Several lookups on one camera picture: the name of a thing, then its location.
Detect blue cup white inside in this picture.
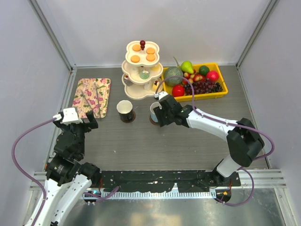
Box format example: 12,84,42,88
150,102,161,122

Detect white cable duct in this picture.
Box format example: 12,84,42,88
109,189,216,200

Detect yellow cake slice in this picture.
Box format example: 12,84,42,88
151,80,159,92

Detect yellow round dessert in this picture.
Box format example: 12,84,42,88
151,65,160,71

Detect wooden coaster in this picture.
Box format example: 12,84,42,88
149,117,160,126
119,110,136,123

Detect green pear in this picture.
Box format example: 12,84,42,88
180,61,194,74

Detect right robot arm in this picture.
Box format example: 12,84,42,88
154,91,264,186

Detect purple grape bunch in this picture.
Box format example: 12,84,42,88
183,79,213,95

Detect black mug white inside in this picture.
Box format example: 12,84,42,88
117,100,133,113

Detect orange macaron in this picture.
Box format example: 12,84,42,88
132,44,141,51
146,48,156,54
146,54,156,62
130,55,140,63

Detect red tomato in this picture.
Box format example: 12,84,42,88
172,85,185,97

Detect white cake slice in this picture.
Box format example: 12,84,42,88
144,83,152,91

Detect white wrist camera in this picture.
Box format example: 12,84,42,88
53,107,83,125
154,91,169,101

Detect metal tongs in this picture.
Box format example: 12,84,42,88
78,82,101,118

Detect green round dessert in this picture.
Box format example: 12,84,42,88
139,70,150,80

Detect pink red apple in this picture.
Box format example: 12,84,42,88
206,70,219,82

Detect yellow plastic fruit bin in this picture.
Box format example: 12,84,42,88
161,63,228,102

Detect green melon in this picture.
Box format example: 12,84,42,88
164,67,183,87

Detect green lime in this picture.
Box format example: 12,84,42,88
198,65,210,76

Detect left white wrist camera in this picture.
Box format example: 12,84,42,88
53,107,83,125

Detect cream three-tier stand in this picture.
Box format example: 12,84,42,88
121,40,163,100

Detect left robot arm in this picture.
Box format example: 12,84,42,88
26,107,101,226

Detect black grape bunch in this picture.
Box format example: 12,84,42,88
211,82,223,93

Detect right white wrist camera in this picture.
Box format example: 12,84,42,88
154,91,169,101

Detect floral dessert tray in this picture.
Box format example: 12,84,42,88
72,78,111,119

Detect chocolate swirl roll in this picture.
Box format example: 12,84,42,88
124,79,133,86

